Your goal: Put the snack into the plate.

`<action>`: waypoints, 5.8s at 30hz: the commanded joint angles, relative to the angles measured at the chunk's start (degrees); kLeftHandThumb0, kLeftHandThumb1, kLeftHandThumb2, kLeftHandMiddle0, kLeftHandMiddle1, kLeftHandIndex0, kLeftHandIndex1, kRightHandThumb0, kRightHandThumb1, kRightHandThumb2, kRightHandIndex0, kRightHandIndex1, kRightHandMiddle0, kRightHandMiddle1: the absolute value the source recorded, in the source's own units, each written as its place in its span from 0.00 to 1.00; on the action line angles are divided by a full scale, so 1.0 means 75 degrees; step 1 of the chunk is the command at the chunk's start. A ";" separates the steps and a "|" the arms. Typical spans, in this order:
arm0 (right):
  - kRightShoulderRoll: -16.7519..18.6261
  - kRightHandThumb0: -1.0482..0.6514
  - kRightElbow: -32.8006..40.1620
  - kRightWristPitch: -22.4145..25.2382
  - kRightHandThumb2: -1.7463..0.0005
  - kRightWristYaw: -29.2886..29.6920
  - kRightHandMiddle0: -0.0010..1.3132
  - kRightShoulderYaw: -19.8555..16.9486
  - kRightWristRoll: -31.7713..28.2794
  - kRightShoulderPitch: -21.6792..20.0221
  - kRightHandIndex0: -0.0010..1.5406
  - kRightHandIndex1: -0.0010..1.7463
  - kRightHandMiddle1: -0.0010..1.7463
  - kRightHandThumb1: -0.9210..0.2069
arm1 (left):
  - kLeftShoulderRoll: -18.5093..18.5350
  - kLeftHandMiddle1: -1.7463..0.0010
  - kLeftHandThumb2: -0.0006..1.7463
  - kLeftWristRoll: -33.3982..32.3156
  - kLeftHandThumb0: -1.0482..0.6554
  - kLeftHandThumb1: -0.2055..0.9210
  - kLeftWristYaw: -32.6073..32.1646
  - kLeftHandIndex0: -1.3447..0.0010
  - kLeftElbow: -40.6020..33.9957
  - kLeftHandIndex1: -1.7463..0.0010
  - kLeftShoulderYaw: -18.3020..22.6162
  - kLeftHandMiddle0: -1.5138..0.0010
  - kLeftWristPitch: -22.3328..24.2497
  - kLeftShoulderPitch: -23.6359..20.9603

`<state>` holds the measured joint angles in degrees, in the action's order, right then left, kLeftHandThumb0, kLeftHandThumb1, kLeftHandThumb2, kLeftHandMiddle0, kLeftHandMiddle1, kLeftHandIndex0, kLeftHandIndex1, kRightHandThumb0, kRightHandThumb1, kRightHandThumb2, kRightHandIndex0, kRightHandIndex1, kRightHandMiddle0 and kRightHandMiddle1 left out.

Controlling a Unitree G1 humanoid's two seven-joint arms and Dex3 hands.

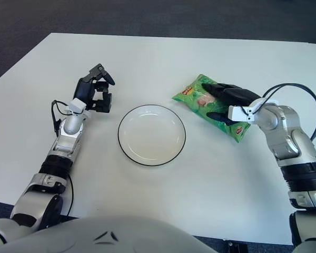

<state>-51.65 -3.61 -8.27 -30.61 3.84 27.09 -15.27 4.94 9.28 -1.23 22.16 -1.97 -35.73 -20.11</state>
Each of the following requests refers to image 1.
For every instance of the grey robot torso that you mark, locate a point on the grey robot torso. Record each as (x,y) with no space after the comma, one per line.
(108,237)

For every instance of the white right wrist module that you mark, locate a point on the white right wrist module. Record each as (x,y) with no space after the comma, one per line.
(238,113)

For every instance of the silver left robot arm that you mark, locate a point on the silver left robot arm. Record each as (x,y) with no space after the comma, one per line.
(71,126)

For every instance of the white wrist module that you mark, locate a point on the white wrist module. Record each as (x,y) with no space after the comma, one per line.
(238,113)
(77,106)

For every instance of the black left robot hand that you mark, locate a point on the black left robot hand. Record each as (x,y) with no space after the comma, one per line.
(83,91)

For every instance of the black bracket under table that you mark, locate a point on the black bracket under table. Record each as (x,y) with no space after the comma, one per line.
(237,249)

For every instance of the green snack chips bag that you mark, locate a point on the green snack chips bag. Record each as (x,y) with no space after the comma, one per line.
(195,89)

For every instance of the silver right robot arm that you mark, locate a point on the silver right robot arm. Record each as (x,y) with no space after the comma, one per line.
(287,131)

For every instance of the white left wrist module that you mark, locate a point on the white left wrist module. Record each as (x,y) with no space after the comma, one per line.
(77,106)

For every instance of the white plate with black rim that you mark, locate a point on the white plate with black rim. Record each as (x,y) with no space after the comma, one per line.
(151,137)

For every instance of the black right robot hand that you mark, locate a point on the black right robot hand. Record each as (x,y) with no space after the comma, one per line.
(239,96)

